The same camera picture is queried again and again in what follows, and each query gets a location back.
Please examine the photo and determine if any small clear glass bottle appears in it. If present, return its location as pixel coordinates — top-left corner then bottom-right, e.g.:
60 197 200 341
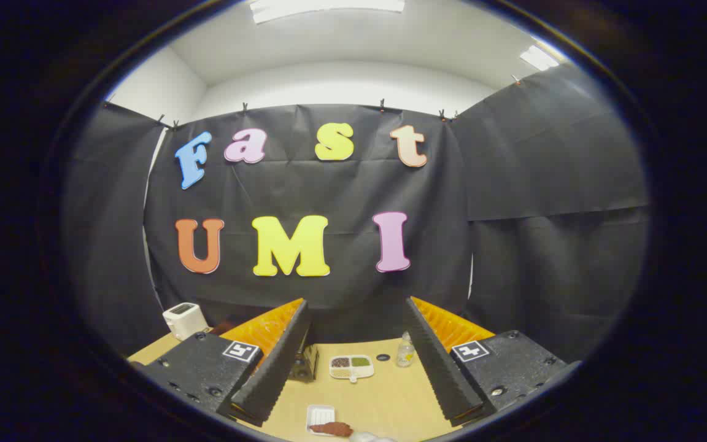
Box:
396 332 416 368

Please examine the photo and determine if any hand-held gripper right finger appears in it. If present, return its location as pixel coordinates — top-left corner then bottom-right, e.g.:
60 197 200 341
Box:
403 297 582 427

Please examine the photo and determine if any white divided dish with beans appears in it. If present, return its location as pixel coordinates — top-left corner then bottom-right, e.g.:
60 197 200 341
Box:
329 354 375 384

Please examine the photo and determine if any brown meat slice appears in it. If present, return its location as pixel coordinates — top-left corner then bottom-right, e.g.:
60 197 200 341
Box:
309 421 354 438

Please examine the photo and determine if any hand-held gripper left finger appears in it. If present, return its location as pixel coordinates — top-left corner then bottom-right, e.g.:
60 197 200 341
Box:
128 298 312 427

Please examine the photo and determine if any ceiling light panel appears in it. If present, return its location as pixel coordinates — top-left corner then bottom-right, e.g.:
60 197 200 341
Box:
519 45 560 72

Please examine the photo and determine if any row of black cloth clips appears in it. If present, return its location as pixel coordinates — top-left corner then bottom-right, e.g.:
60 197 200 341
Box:
103 75 523 131

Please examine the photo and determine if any white toaster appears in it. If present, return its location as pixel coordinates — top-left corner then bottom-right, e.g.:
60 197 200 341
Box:
162 302 210 341

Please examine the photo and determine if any black toaster oven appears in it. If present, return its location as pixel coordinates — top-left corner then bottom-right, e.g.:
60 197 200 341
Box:
209 316 320 382

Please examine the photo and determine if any small white tray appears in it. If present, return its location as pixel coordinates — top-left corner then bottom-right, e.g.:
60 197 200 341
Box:
306 404 337 437

